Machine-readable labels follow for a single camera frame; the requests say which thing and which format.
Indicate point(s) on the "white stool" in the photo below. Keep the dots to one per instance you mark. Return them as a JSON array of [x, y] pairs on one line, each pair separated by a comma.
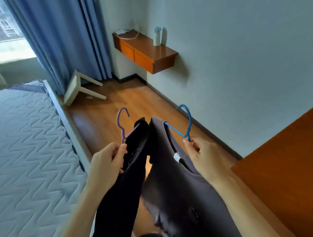
[[73, 89]]

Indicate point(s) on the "blue hanger of grey shirt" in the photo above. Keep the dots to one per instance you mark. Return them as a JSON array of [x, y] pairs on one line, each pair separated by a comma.
[[189, 122]]

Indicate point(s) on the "wooden wall shelf with drawers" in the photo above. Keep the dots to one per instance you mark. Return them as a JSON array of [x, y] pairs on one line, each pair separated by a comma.
[[146, 53]]

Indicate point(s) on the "purple hanger of grey pants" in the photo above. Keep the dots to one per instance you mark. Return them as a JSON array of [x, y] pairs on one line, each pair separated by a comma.
[[118, 123]]

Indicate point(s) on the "white quilted mattress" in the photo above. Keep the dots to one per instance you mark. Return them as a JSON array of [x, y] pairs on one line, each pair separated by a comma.
[[31, 151]]

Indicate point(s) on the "white bottle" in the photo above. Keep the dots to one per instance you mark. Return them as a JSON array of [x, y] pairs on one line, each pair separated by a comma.
[[157, 37]]

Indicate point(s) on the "person's left hand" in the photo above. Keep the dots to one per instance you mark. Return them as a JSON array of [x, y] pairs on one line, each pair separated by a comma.
[[105, 166]]

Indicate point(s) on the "grey owl t-shirt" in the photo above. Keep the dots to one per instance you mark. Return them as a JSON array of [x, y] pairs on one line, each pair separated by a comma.
[[176, 195]]

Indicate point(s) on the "person's right forearm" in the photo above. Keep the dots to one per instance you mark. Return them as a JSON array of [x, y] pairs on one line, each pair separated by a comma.
[[244, 212]]

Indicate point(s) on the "dark grey pants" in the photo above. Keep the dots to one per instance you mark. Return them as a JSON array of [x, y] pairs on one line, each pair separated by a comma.
[[119, 202]]

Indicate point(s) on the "person's left forearm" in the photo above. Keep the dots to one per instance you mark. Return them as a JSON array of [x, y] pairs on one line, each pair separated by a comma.
[[83, 214]]

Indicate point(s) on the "orange wooden door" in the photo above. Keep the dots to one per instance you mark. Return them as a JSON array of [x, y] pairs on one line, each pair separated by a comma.
[[281, 166]]

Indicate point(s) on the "blue curtain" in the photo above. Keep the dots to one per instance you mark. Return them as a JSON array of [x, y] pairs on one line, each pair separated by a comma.
[[61, 36]]

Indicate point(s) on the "person's right hand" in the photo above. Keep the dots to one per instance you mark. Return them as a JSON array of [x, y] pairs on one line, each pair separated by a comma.
[[210, 161]]

